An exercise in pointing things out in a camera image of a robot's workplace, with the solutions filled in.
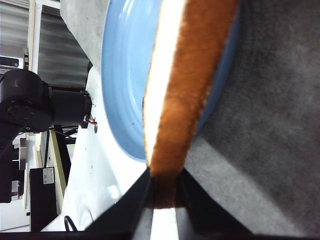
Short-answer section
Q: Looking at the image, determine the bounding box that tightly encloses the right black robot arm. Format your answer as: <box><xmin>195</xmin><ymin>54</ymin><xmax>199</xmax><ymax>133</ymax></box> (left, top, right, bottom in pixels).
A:
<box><xmin>0</xmin><ymin>69</ymin><xmax>253</xmax><ymax>240</ymax></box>

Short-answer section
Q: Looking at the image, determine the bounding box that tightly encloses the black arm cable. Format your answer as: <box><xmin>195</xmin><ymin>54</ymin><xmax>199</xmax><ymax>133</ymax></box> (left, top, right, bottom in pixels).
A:
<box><xmin>63</xmin><ymin>215</ymin><xmax>79</xmax><ymax>232</ymax></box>

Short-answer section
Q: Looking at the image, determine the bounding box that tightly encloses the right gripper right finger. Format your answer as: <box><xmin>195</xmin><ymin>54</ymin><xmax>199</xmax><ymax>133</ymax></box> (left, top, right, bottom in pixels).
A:
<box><xmin>175</xmin><ymin>169</ymin><xmax>253</xmax><ymax>240</ymax></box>

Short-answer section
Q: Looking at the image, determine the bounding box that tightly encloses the black control box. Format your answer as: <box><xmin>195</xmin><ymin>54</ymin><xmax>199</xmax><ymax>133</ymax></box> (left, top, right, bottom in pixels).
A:
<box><xmin>29</xmin><ymin>167</ymin><xmax>58</xmax><ymax>233</ymax></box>

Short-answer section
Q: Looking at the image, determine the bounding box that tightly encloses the blue plate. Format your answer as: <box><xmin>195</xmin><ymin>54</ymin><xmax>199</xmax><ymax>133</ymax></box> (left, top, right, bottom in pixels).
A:
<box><xmin>101</xmin><ymin>0</ymin><xmax>241</xmax><ymax>163</ymax></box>

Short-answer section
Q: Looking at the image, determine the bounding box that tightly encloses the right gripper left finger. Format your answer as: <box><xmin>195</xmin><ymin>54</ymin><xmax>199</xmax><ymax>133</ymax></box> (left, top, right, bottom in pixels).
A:
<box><xmin>84</xmin><ymin>168</ymin><xmax>152</xmax><ymax>240</ymax></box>

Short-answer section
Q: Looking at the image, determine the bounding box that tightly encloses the bread slice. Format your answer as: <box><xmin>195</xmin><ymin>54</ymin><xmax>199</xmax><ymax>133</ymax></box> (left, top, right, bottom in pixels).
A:
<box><xmin>142</xmin><ymin>0</ymin><xmax>238</xmax><ymax>209</ymax></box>

